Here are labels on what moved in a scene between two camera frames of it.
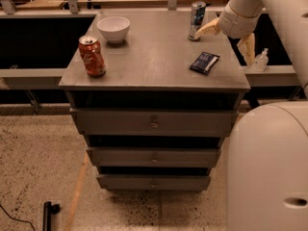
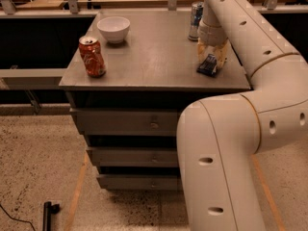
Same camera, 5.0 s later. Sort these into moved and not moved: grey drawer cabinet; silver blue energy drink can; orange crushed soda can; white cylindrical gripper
Moved: white cylindrical gripper
Not moved: orange crushed soda can; grey drawer cabinet; silver blue energy drink can
